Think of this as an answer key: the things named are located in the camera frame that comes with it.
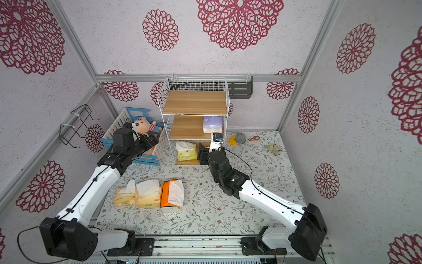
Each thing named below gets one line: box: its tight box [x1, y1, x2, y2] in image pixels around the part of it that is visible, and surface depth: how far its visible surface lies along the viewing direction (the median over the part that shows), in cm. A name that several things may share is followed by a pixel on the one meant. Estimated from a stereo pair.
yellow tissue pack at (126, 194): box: [113, 179, 137, 207], surface depth 85 cm
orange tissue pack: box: [159, 178, 185, 210], surface depth 85 cm
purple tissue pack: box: [202, 116, 224, 134], surface depth 85 cm
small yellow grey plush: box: [268, 144, 283, 156], surface depth 108 cm
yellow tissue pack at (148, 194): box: [135, 179, 161, 208], surface depth 87 cm
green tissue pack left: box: [175, 140, 198, 162], surface depth 102 cm
